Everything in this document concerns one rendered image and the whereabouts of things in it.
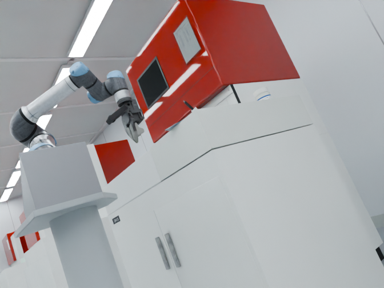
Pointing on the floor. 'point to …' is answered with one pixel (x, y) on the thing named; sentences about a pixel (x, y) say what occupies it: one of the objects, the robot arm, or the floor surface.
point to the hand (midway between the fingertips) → (135, 140)
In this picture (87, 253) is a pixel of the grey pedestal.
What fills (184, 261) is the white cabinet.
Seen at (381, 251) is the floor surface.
